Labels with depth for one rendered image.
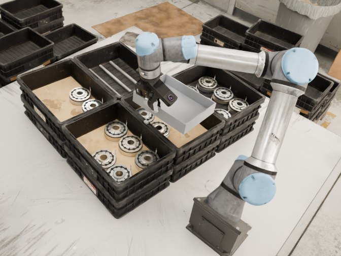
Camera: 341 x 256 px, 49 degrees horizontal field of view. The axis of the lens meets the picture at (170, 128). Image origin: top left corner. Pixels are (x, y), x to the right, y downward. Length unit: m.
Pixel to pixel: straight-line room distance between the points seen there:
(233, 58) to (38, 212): 0.97
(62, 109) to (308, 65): 1.11
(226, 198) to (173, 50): 0.57
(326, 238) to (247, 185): 1.47
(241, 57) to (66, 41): 2.03
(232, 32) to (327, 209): 1.72
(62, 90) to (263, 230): 1.14
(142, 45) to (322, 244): 1.86
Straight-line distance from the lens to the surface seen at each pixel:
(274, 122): 1.28
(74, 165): 1.71
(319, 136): 2.17
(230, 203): 1.42
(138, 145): 1.62
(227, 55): 1.36
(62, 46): 3.11
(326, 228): 2.72
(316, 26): 3.77
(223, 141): 1.82
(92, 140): 1.68
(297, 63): 1.27
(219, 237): 1.47
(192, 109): 1.54
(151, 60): 1.22
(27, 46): 2.93
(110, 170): 1.52
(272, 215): 1.72
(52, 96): 1.91
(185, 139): 1.71
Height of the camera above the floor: 2.04
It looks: 44 degrees down
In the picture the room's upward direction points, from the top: 9 degrees clockwise
